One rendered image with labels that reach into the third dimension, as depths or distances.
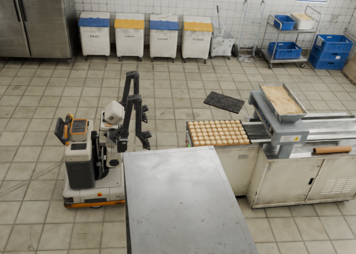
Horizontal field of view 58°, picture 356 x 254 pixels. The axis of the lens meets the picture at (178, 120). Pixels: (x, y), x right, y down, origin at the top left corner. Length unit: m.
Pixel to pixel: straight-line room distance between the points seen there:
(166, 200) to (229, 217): 0.28
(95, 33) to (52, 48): 0.80
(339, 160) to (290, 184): 0.55
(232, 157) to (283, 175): 0.56
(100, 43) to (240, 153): 3.87
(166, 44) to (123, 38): 0.82
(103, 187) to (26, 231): 0.86
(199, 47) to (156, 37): 0.86
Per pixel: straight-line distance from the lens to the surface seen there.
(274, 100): 3.26
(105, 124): 3.15
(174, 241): 1.33
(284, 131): 3.08
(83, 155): 3.20
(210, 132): 3.26
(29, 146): 4.64
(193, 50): 6.40
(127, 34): 6.21
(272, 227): 3.81
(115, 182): 3.59
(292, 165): 3.46
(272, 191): 3.66
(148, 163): 1.60
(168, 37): 6.23
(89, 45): 6.38
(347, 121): 4.13
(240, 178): 3.63
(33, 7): 6.06
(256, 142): 3.33
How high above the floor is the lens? 2.95
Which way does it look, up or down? 37 degrees down
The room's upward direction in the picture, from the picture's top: 5 degrees clockwise
